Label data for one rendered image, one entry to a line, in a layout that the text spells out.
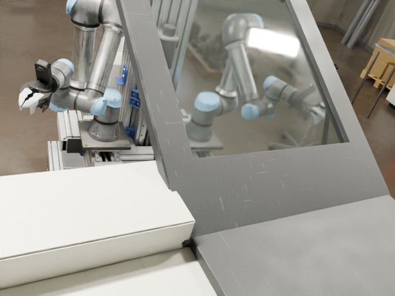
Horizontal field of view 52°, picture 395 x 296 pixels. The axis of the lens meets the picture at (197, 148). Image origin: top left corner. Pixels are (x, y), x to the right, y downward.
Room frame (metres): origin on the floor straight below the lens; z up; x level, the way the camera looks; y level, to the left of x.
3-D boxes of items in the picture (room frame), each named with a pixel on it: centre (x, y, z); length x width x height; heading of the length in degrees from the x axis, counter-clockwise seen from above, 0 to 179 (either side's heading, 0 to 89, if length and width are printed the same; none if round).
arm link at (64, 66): (1.33, 0.57, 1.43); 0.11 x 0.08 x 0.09; 3
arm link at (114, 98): (1.60, 0.46, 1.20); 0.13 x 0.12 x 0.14; 93
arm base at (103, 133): (1.60, 0.45, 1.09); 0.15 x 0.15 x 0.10
